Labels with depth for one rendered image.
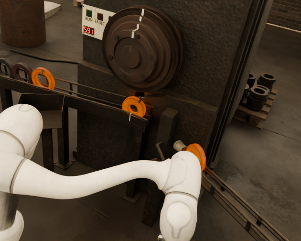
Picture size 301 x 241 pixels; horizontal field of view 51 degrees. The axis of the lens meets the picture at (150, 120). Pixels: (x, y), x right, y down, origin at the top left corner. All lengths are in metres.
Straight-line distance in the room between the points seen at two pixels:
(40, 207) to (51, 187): 1.43
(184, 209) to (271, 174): 2.14
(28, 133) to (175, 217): 0.50
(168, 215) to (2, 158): 0.47
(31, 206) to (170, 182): 1.52
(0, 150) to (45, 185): 0.15
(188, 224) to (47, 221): 1.49
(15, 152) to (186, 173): 0.50
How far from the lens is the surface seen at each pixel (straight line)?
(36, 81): 2.38
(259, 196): 2.72
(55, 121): 2.03
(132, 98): 1.91
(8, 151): 0.94
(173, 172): 0.97
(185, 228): 0.89
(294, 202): 2.83
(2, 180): 0.92
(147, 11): 1.67
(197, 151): 1.66
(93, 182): 0.92
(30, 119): 1.05
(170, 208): 0.89
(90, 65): 2.12
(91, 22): 2.04
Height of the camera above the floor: 1.77
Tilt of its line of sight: 34 degrees down
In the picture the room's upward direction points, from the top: 9 degrees clockwise
